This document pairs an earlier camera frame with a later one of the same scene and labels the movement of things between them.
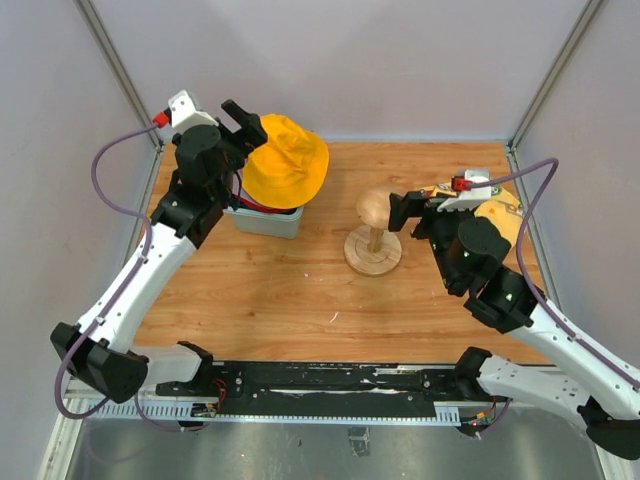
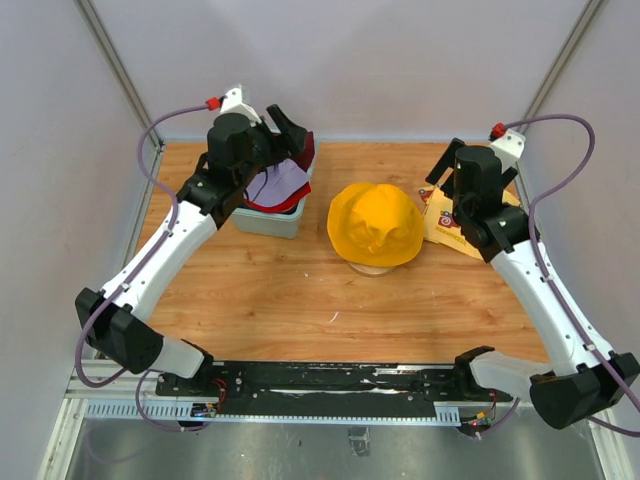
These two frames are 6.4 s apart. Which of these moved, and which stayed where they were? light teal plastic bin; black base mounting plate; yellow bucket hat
Moved: yellow bucket hat
Stayed: black base mounting plate; light teal plastic bin
